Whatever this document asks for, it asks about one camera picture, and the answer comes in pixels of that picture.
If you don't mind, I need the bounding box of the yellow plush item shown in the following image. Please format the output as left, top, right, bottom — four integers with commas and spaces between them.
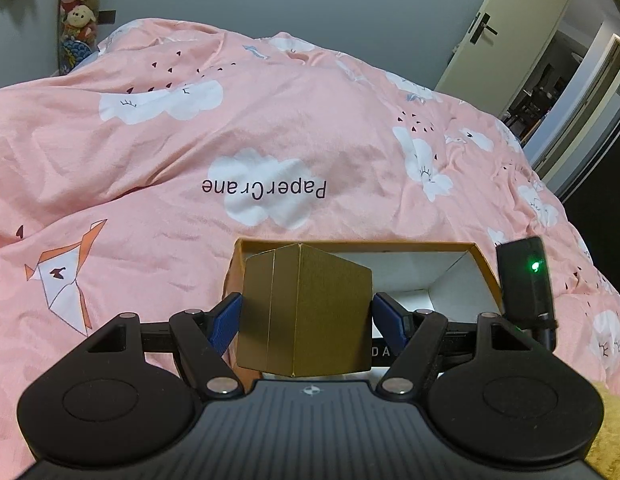
586, 382, 620, 480

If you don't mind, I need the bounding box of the orange cardboard storage box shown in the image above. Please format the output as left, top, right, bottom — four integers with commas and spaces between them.
224, 240, 500, 388

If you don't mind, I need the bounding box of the black door handle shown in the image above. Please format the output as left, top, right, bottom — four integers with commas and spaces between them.
468, 12, 498, 44

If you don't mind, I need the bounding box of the pink cloud pattern duvet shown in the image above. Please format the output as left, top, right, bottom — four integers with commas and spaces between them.
0, 18, 620, 479

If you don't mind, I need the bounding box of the hanging plush toy column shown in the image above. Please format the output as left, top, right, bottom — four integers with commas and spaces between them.
57, 0, 101, 75

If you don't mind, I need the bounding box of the gold cube box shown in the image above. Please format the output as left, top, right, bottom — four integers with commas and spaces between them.
236, 243, 373, 377

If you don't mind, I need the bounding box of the cream bedroom door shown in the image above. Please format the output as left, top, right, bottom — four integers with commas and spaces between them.
436, 0, 570, 116

